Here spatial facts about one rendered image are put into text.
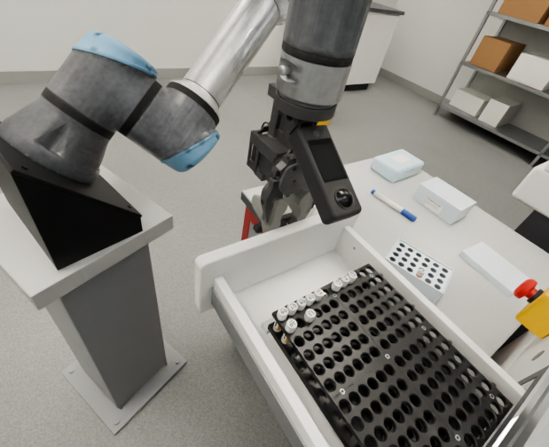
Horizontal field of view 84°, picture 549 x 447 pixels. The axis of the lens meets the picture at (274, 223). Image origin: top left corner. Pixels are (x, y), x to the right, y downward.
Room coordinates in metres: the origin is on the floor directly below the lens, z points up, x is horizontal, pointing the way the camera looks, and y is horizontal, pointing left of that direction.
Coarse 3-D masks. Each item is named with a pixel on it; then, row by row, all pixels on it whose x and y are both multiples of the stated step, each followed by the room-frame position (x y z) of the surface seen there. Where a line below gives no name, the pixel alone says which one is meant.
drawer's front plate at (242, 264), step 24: (312, 216) 0.37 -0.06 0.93; (264, 240) 0.29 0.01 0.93; (288, 240) 0.32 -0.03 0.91; (312, 240) 0.35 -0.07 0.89; (336, 240) 0.40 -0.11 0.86; (216, 264) 0.24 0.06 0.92; (240, 264) 0.27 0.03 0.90; (264, 264) 0.29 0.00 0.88; (288, 264) 0.33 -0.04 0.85; (240, 288) 0.27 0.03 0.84
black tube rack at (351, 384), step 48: (384, 288) 0.28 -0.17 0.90; (288, 336) 0.18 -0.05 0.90; (336, 336) 0.21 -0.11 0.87; (384, 336) 0.21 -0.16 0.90; (432, 336) 0.22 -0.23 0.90; (336, 384) 0.14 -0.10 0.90; (384, 384) 0.15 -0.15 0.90; (432, 384) 0.18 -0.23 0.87; (480, 384) 0.18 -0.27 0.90; (336, 432) 0.11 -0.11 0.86; (384, 432) 0.11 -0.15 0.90; (432, 432) 0.11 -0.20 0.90; (480, 432) 0.13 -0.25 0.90
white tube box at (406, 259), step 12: (396, 240) 0.51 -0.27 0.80; (396, 252) 0.48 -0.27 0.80; (408, 252) 0.49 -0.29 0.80; (420, 252) 0.50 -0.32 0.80; (396, 264) 0.44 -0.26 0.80; (408, 264) 0.45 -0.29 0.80; (420, 264) 0.46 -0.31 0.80; (432, 264) 0.47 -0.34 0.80; (444, 264) 0.47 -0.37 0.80; (408, 276) 0.42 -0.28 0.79; (432, 276) 0.44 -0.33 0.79; (444, 276) 0.44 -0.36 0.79; (420, 288) 0.41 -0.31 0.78; (432, 288) 0.40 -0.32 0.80; (444, 288) 0.41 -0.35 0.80; (432, 300) 0.39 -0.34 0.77
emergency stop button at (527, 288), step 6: (522, 282) 0.38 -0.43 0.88; (528, 282) 0.37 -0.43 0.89; (534, 282) 0.37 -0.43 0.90; (516, 288) 0.37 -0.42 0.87; (522, 288) 0.36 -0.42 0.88; (528, 288) 0.36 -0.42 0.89; (534, 288) 0.37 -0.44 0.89; (516, 294) 0.36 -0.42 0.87; (522, 294) 0.36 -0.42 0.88; (528, 294) 0.36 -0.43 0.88
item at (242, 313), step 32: (320, 256) 0.38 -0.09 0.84; (352, 256) 0.37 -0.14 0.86; (224, 288) 0.23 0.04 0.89; (256, 288) 0.28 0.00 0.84; (288, 288) 0.29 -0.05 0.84; (224, 320) 0.21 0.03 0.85; (256, 320) 0.23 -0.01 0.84; (448, 320) 0.26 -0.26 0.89; (256, 352) 0.16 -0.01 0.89; (480, 352) 0.22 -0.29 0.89; (288, 384) 0.13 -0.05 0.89; (512, 384) 0.19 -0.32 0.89; (288, 416) 0.11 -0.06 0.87; (320, 416) 0.13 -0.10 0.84
